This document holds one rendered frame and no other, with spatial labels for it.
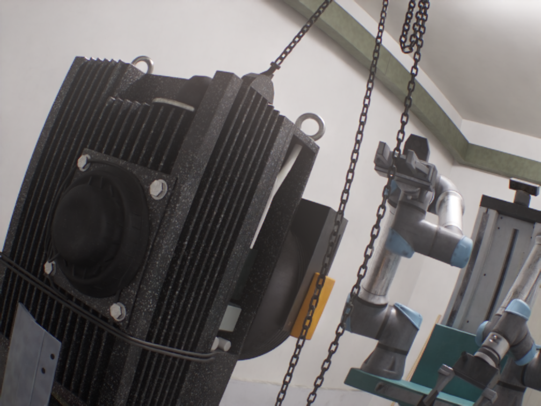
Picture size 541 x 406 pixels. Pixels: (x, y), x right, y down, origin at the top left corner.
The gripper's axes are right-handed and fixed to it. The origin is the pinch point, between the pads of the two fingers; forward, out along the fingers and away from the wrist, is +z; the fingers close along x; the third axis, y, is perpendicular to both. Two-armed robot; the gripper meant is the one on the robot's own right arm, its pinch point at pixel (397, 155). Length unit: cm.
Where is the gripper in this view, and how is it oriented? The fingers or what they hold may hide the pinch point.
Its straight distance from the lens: 120.3
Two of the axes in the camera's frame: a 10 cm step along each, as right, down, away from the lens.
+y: -3.2, 9.5, -0.7
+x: -8.7, -2.6, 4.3
